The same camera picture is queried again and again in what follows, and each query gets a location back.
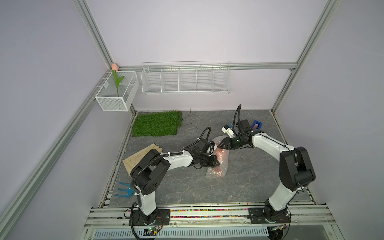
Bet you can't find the red plastic wine glass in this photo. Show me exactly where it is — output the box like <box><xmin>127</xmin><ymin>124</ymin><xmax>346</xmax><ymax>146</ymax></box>
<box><xmin>209</xmin><ymin>146</ymin><xmax>229</xmax><ymax>178</ymax></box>

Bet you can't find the clear bubble wrap sheet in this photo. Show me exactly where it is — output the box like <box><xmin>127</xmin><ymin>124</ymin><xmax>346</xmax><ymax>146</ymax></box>
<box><xmin>205</xmin><ymin>134</ymin><xmax>230</xmax><ymax>180</ymax></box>

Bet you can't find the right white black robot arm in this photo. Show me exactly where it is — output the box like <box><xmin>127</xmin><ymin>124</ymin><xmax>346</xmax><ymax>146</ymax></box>
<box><xmin>218</xmin><ymin>105</ymin><xmax>316</xmax><ymax>224</ymax></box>

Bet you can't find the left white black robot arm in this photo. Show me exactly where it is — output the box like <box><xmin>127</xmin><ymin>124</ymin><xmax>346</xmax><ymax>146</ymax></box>
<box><xmin>130</xmin><ymin>127</ymin><xmax>220</xmax><ymax>225</ymax></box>

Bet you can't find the blue tape dispenser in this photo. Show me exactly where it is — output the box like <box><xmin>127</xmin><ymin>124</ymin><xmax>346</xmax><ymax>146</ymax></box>
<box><xmin>252</xmin><ymin>120</ymin><xmax>263</xmax><ymax>131</ymax></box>

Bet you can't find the green artificial grass mat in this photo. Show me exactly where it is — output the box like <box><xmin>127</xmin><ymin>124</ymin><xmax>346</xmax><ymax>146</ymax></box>
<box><xmin>132</xmin><ymin>111</ymin><xmax>182</xmax><ymax>137</ymax></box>

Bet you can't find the blue yellow garden rake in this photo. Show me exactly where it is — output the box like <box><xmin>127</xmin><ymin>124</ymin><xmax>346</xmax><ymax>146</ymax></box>
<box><xmin>115</xmin><ymin>182</ymin><xmax>135</xmax><ymax>198</ymax></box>

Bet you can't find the small white mesh basket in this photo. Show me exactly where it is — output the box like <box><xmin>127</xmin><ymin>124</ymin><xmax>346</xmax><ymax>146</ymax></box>
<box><xmin>95</xmin><ymin>71</ymin><xmax>140</xmax><ymax>112</ymax></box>

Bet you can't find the pink artificial tulip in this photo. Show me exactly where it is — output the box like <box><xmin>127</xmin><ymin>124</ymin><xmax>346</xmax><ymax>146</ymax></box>
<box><xmin>112</xmin><ymin>63</ymin><xmax>125</xmax><ymax>97</ymax></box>

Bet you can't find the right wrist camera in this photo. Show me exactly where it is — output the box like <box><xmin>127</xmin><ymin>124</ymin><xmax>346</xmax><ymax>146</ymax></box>
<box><xmin>222</xmin><ymin>125</ymin><xmax>237</xmax><ymax>139</ymax></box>

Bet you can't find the long white wire basket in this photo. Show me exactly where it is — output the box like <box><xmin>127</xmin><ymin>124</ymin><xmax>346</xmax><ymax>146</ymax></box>
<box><xmin>142</xmin><ymin>61</ymin><xmax>232</xmax><ymax>94</ymax></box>

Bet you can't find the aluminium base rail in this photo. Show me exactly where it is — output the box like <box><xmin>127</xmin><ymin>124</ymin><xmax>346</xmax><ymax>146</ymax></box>
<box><xmin>80</xmin><ymin>202</ymin><xmax>343</xmax><ymax>240</ymax></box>

